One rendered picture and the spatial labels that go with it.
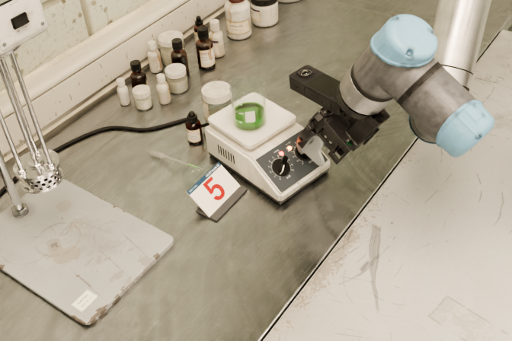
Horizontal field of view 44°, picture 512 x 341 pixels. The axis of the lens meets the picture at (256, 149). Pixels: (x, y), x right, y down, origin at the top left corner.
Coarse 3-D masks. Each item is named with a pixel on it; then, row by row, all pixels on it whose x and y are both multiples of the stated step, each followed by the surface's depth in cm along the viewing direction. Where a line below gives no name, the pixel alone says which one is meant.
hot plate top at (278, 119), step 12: (228, 108) 116; (276, 108) 115; (216, 120) 114; (228, 120) 113; (276, 120) 113; (288, 120) 112; (228, 132) 111; (240, 132) 111; (264, 132) 110; (276, 132) 111; (240, 144) 109; (252, 144) 108
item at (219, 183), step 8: (216, 176) 111; (224, 176) 111; (208, 184) 109; (216, 184) 110; (224, 184) 111; (232, 184) 112; (200, 192) 108; (208, 192) 109; (216, 192) 109; (224, 192) 110; (200, 200) 107; (208, 200) 108; (216, 200) 109; (208, 208) 107
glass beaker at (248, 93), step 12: (240, 84) 110; (252, 84) 111; (264, 84) 108; (240, 96) 105; (252, 96) 105; (264, 96) 108; (240, 108) 107; (252, 108) 107; (264, 108) 109; (240, 120) 109; (252, 120) 109; (264, 120) 111; (252, 132) 110
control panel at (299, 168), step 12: (288, 144) 112; (264, 156) 109; (276, 156) 110; (288, 156) 110; (324, 156) 113; (264, 168) 108; (300, 168) 110; (312, 168) 111; (276, 180) 107; (288, 180) 108
